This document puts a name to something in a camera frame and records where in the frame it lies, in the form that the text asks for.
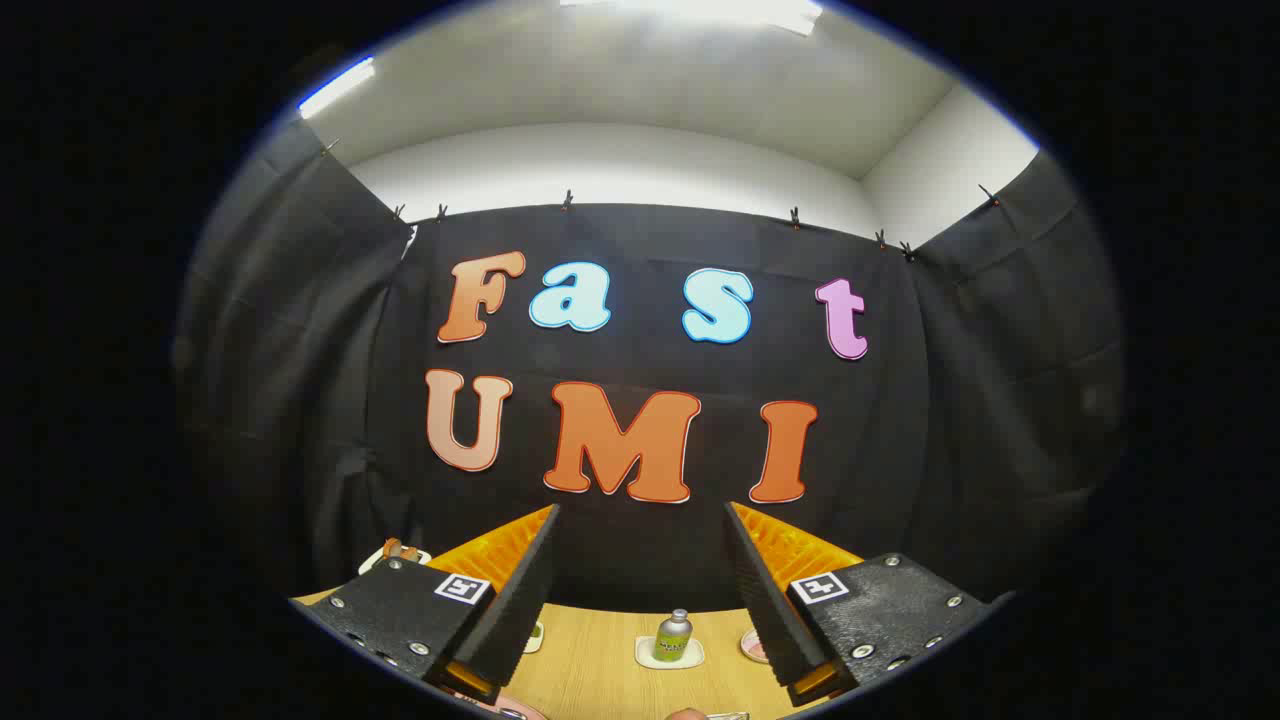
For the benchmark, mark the white oval food plate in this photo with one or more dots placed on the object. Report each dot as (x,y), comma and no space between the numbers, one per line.
(752,648)

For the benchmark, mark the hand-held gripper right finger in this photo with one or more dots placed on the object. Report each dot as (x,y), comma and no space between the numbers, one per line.
(765,590)

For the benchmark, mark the white divided dish with beans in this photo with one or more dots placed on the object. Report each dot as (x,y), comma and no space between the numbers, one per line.
(536,636)

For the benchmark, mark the white square coaster plate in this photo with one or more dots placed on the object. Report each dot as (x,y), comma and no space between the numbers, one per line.
(645,657)

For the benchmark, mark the white toaster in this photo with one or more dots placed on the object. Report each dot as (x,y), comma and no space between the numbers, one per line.
(375,562)

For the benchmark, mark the pink round plate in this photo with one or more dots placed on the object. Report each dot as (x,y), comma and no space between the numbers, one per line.
(525,714)

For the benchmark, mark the brown toast slice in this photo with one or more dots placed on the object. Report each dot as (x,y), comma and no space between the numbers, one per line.
(400,549)

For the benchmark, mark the row of small cloth clips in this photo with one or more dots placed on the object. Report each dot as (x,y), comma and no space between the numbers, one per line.
(567,200)

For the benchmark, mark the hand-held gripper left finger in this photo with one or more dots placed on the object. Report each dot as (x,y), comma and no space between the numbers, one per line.
(520,590)

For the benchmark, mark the ceiling light panel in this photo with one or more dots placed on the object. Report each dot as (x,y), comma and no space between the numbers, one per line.
(700,10)

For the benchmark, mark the green label metal bottle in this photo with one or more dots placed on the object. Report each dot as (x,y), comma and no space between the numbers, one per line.
(673,640)

